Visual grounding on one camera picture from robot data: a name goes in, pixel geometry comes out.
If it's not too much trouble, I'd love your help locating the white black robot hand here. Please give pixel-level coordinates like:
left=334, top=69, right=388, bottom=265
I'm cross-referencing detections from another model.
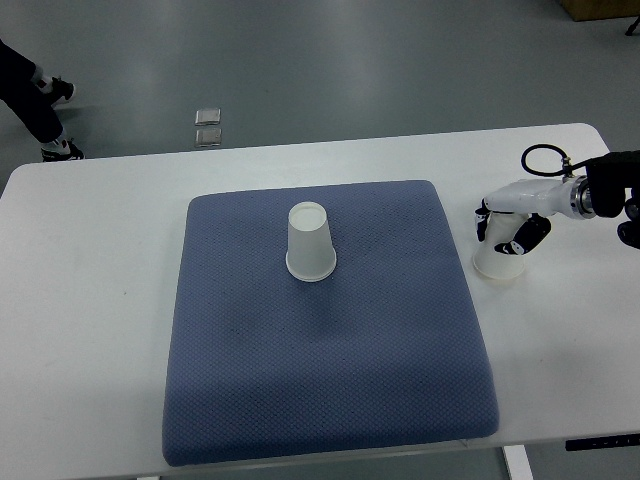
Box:
left=475, top=176, right=596, bottom=256

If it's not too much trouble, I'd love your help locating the white paper cup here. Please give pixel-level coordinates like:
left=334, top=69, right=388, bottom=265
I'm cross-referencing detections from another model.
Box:
left=285, top=201, right=337, bottom=282
left=472, top=212, right=526, bottom=280

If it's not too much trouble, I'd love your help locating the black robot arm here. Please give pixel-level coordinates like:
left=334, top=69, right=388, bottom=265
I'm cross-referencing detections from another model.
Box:
left=586, top=151, right=639, bottom=249

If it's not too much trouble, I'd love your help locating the black table control panel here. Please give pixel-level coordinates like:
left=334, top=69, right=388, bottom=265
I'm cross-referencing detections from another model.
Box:
left=565, top=433, right=640, bottom=452

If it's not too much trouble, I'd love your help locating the person in black trousers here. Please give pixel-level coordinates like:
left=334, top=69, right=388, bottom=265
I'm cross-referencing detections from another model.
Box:
left=1, top=42, right=85, bottom=162

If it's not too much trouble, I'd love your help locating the upper metal floor plate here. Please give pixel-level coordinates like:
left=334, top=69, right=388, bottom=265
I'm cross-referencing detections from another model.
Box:
left=194, top=107, right=221, bottom=126

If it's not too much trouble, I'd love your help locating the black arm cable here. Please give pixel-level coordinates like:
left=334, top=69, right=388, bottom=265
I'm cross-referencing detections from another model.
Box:
left=520, top=144, right=596, bottom=178

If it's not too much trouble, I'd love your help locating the blue fabric cushion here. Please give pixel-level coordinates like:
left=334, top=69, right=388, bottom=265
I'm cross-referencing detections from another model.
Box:
left=162, top=180, right=499, bottom=467

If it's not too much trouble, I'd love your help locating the lower metal floor plate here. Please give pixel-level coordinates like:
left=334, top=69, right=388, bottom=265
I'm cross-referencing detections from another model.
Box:
left=195, top=128, right=222, bottom=148

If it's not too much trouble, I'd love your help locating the white table leg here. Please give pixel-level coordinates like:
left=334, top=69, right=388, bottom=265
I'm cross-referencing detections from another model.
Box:
left=502, top=445, right=534, bottom=480

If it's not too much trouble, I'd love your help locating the black tripod leg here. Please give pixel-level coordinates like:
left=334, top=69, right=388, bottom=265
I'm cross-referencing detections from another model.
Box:
left=625, top=17, right=640, bottom=36

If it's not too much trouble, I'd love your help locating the metal floor plate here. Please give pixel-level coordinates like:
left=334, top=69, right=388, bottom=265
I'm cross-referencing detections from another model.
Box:
left=194, top=107, right=221, bottom=126
left=195, top=128, right=222, bottom=148

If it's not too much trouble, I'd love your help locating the cardboard box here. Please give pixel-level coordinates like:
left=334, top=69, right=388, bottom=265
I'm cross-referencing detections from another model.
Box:
left=560, top=0, right=639, bottom=21

